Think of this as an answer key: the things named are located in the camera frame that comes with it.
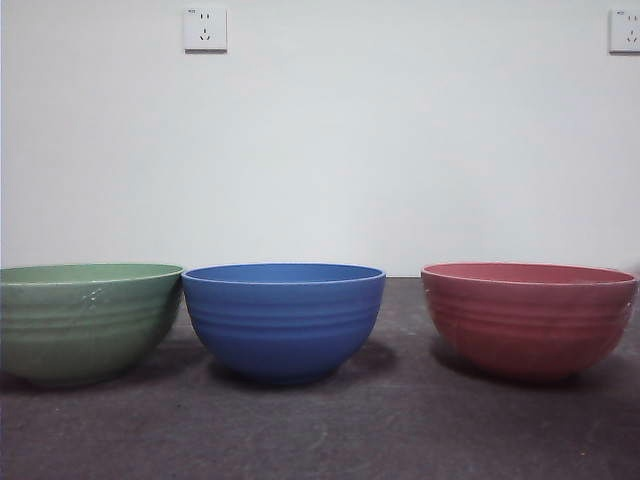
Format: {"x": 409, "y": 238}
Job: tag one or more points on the white wall socket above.
{"x": 626, "y": 30}
{"x": 205, "y": 29}

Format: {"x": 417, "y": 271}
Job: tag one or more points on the blue ribbed bowl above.
{"x": 284, "y": 325}

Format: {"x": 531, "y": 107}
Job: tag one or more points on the red ribbed bowl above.
{"x": 530, "y": 325}

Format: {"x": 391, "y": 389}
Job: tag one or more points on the green ribbed bowl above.
{"x": 85, "y": 325}

